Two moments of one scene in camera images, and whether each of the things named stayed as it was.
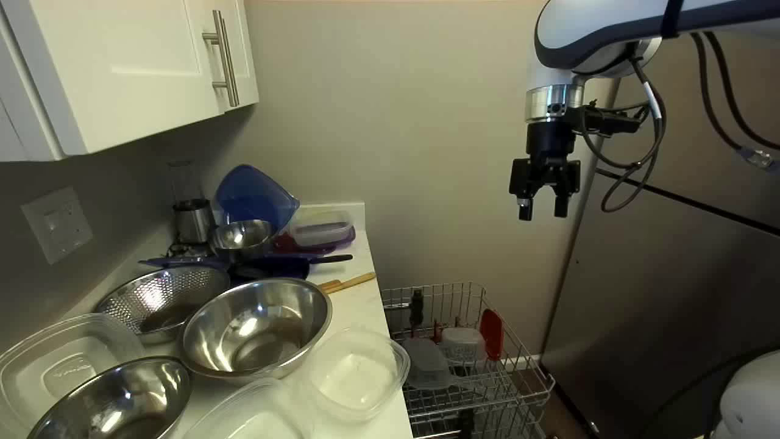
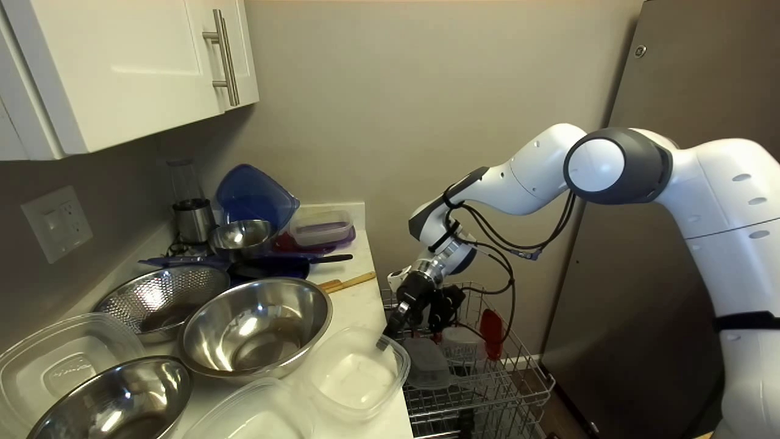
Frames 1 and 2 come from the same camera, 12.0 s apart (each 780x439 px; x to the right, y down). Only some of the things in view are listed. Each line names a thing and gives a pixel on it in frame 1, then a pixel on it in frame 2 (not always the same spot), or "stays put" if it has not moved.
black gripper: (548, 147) to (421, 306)
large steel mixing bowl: (252, 328) stays put
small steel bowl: (242, 234) stays put
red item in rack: (493, 331) stays put
